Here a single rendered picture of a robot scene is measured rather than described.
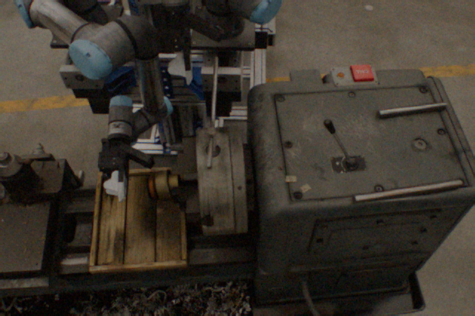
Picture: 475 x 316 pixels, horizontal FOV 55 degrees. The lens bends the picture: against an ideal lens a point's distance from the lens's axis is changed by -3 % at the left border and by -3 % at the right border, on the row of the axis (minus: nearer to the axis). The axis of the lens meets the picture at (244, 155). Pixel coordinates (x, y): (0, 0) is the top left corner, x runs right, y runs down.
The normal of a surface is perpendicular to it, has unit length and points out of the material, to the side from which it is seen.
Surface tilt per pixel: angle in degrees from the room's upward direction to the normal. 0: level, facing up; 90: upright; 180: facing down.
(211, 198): 49
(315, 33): 0
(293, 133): 0
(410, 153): 0
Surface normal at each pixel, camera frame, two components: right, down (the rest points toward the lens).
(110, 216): 0.00, -0.57
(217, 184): 0.05, 0.00
